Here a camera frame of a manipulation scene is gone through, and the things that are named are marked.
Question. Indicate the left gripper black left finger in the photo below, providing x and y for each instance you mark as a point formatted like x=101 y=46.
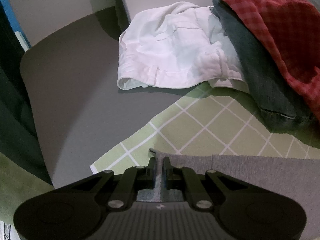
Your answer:
x=114 y=191

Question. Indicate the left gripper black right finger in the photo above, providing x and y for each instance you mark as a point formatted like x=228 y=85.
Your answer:
x=202 y=191

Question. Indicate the grey zip hoodie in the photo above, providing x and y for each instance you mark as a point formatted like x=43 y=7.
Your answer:
x=294 y=178

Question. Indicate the green cloth at edge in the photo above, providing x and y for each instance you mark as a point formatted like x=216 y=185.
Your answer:
x=16 y=186

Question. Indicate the green grid cutting mat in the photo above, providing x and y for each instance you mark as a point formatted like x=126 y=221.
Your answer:
x=209 y=121

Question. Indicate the blue denim jeans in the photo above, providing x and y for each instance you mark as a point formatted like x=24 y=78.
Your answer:
x=280 y=107

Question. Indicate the white garment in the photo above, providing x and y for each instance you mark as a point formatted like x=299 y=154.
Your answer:
x=177 y=47

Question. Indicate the red checked garment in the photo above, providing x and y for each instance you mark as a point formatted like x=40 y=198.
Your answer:
x=289 y=30

